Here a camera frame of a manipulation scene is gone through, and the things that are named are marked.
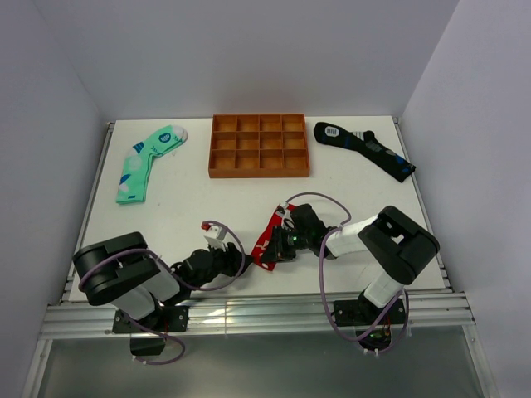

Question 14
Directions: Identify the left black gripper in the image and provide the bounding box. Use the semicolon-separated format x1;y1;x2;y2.
190;239;254;290

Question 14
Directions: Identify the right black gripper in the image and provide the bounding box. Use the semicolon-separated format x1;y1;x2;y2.
260;224;312;263

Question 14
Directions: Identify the red santa sock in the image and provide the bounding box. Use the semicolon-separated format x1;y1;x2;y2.
251;202;296;272

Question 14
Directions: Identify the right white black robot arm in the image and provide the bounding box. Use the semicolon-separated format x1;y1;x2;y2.
257;204;440;323

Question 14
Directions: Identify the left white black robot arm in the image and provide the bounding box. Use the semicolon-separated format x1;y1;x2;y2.
73;232;253;331

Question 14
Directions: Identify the orange compartment tray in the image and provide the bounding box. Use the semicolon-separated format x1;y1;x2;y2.
208;114;310;178

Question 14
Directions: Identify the black blue sports sock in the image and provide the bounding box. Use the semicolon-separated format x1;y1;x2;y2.
314;122;416;182

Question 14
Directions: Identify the mint green patterned sock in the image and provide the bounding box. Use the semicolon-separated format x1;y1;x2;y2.
115;125;188;205

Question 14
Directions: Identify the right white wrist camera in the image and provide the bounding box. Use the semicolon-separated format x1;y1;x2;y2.
275;204;293;226

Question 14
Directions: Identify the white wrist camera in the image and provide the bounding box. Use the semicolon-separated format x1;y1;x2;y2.
275;204;293;226
201;221;227;250

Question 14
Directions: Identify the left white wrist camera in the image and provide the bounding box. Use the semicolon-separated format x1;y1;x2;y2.
201;221;227;250

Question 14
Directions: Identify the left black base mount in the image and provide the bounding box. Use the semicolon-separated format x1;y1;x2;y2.
111;306;189;366

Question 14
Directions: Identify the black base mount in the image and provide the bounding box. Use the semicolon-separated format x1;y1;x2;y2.
111;306;189;366
331;298;409;354

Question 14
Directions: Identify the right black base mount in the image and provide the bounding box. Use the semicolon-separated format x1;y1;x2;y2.
331;298;409;354

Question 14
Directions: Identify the aluminium front rail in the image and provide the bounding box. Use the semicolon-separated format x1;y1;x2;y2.
38;293;475;340

